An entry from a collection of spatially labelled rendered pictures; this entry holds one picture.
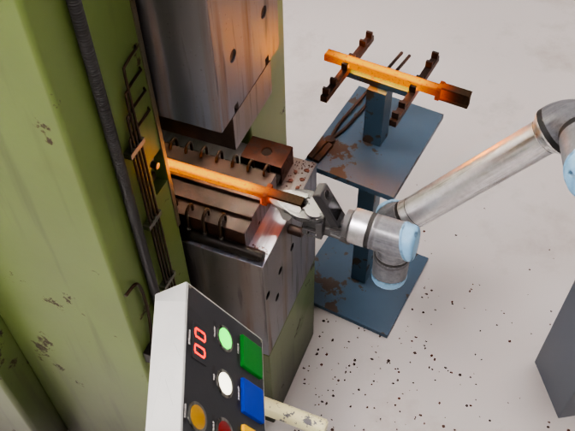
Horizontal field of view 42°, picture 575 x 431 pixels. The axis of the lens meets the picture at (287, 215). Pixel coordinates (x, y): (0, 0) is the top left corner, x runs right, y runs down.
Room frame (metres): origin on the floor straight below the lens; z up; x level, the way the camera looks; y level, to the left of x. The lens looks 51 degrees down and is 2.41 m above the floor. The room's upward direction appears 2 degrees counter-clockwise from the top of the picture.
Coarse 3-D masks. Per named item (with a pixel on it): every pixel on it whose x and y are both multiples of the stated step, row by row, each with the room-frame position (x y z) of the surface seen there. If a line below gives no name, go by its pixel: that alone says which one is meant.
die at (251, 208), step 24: (168, 144) 1.43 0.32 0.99; (216, 168) 1.33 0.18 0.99; (240, 168) 1.33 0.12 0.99; (192, 192) 1.26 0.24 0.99; (216, 192) 1.25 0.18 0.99; (240, 192) 1.24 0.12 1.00; (192, 216) 1.18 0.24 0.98; (216, 216) 1.18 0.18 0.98; (240, 216) 1.18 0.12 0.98; (240, 240) 1.13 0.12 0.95
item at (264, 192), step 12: (180, 168) 1.32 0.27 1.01; (192, 168) 1.32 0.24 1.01; (204, 168) 1.32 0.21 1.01; (216, 180) 1.28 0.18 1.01; (228, 180) 1.28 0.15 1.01; (240, 180) 1.28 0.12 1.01; (252, 192) 1.24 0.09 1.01; (264, 192) 1.23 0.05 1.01; (276, 192) 1.23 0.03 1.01; (288, 192) 1.23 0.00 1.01; (264, 204) 1.21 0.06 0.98; (300, 204) 1.19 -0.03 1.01
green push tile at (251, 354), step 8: (240, 336) 0.80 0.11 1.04; (240, 344) 0.79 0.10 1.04; (248, 344) 0.79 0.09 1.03; (256, 344) 0.81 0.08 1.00; (240, 352) 0.77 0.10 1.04; (248, 352) 0.77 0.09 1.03; (256, 352) 0.79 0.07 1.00; (240, 360) 0.75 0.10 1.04; (248, 360) 0.76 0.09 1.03; (256, 360) 0.77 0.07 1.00; (248, 368) 0.74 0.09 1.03; (256, 368) 0.75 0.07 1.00; (256, 376) 0.74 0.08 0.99
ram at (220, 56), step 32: (160, 0) 1.12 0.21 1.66; (192, 0) 1.09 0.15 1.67; (224, 0) 1.14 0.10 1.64; (256, 0) 1.26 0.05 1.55; (160, 32) 1.12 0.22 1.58; (192, 32) 1.09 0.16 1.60; (224, 32) 1.13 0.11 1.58; (256, 32) 1.25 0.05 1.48; (160, 64) 1.13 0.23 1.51; (192, 64) 1.10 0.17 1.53; (224, 64) 1.12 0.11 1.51; (256, 64) 1.24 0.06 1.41; (160, 96) 1.13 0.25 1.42; (192, 96) 1.10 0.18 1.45; (224, 96) 1.10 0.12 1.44; (224, 128) 1.09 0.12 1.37
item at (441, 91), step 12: (324, 60) 1.73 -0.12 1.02; (336, 60) 1.71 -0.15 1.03; (348, 60) 1.70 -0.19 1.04; (360, 60) 1.70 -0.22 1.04; (372, 72) 1.66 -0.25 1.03; (384, 72) 1.65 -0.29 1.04; (396, 72) 1.64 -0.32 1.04; (408, 84) 1.60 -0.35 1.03; (420, 84) 1.59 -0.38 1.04; (432, 84) 1.59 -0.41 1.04; (444, 84) 1.58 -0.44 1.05; (444, 96) 1.56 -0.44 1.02; (456, 96) 1.54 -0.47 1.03; (468, 96) 1.52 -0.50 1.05
